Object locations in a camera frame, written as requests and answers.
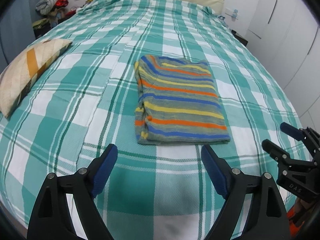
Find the blue curtain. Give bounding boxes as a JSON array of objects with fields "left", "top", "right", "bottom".
[{"left": 1, "top": 0, "right": 40, "bottom": 69}]

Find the cream patterned pillow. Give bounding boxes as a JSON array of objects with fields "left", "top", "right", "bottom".
[{"left": 1, "top": 38, "right": 72, "bottom": 118}]

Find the teal plaid bedspread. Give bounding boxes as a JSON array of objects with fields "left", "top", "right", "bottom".
[{"left": 1, "top": 0, "right": 309, "bottom": 239}]

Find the orange rug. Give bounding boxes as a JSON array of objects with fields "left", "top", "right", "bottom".
[{"left": 287, "top": 198, "right": 315, "bottom": 238}]

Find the white wardrobe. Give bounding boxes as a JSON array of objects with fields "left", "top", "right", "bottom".
[{"left": 246, "top": 0, "right": 319, "bottom": 131}]

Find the dark bedside table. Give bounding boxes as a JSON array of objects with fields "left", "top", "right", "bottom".
[{"left": 231, "top": 29, "right": 248, "bottom": 47}]

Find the pile of clothes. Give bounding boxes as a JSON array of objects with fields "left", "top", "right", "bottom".
[{"left": 32, "top": 0, "right": 76, "bottom": 39}]

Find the multicolour striped knit sweater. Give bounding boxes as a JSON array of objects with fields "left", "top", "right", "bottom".
[{"left": 134, "top": 55, "right": 231, "bottom": 145}]

